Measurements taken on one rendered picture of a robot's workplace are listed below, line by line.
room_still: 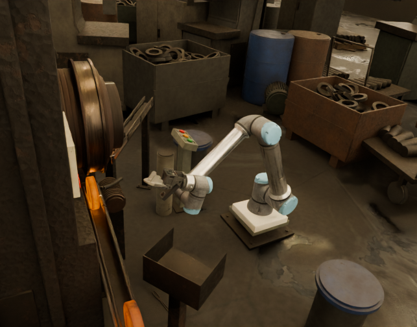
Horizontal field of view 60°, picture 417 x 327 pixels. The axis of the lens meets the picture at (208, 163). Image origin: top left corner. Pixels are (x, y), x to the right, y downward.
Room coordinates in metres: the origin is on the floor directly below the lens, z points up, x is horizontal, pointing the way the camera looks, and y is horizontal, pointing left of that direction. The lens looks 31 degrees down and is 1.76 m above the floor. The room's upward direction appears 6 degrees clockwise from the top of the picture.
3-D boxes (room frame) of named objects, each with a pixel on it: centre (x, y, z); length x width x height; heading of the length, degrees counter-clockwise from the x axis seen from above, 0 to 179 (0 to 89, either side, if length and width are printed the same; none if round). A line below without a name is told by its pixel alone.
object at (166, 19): (5.85, 0.79, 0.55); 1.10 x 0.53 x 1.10; 48
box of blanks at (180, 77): (4.13, 0.51, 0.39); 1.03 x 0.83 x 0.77; 133
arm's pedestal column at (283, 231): (2.14, -0.41, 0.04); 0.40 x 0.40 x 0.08; 32
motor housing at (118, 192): (1.72, 0.55, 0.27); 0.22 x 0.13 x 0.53; 28
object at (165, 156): (2.20, 0.30, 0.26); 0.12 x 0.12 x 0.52
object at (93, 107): (1.36, 0.51, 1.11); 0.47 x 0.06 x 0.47; 28
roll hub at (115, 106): (1.41, 0.43, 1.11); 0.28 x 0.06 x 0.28; 28
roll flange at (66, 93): (1.33, 0.59, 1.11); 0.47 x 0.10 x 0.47; 28
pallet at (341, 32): (9.36, -2.90, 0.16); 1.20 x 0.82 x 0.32; 18
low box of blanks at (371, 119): (3.63, -1.33, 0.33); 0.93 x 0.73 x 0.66; 35
